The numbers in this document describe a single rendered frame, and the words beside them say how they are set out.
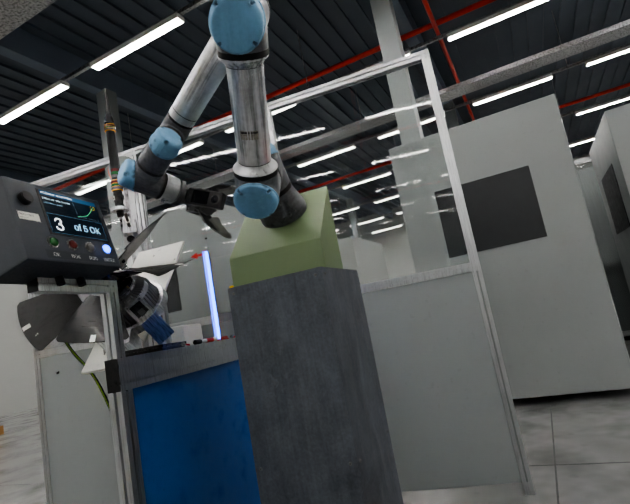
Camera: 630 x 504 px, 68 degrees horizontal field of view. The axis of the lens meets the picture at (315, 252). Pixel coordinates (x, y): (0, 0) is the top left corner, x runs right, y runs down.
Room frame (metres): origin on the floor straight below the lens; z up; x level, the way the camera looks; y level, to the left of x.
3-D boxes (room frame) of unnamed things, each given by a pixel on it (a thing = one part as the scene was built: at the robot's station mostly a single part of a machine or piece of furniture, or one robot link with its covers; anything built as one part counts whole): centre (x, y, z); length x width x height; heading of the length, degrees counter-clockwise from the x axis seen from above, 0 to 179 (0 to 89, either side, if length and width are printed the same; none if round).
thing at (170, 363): (1.58, 0.41, 0.82); 0.90 x 0.04 x 0.08; 164
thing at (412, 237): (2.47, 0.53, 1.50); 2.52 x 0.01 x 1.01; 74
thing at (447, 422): (2.47, 0.53, 0.50); 2.59 x 0.03 x 0.91; 74
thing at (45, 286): (1.07, 0.56, 1.04); 0.24 x 0.03 x 0.03; 164
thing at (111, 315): (1.17, 0.53, 0.96); 0.03 x 0.03 x 0.20; 74
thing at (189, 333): (2.39, 0.75, 0.91); 0.17 x 0.16 x 0.11; 164
